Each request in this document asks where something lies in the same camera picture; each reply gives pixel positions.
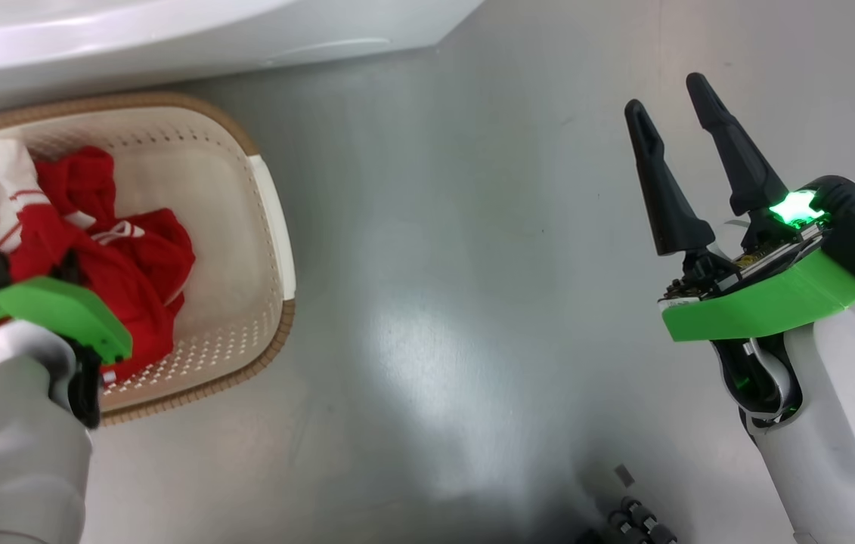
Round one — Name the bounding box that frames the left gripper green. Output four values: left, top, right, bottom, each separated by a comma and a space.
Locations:
0, 252, 133, 363

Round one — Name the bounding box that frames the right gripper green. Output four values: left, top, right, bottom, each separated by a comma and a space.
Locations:
624, 73, 855, 342

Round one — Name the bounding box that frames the red garment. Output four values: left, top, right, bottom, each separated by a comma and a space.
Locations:
0, 147, 196, 379

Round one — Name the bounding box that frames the cream perforated laundry basket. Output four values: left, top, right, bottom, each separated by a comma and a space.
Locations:
0, 92, 297, 425

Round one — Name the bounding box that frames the white front-load washing machine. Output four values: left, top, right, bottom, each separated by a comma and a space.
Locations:
0, 0, 485, 118

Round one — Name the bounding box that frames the white red-striped garment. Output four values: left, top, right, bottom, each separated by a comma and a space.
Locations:
0, 136, 46, 252

